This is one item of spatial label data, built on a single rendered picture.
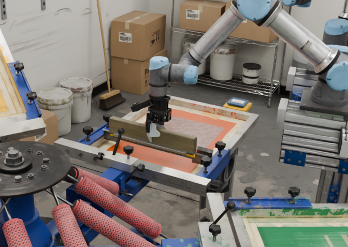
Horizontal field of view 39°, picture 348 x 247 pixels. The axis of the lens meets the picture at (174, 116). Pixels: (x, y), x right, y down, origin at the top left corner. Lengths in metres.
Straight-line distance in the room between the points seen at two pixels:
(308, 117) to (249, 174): 2.00
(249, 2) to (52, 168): 0.91
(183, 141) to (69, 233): 0.88
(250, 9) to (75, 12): 3.30
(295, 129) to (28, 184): 1.20
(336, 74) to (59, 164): 1.04
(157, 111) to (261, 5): 0.59
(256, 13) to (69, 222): 0.99
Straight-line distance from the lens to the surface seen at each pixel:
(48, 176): 1.32
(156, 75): 1.94
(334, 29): 2.50
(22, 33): 4.38
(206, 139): 2.33
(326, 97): 2.05
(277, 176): 4.06
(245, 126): 2.43
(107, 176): 1.83
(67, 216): 1.28
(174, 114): 2.59
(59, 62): 4.82
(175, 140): 2.02
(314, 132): 2.11
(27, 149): 1.45
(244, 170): 4.08
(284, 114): 2.09
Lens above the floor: 1.97
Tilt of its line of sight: 23 degrees down
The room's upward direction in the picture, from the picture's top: 3 degrees clockwise
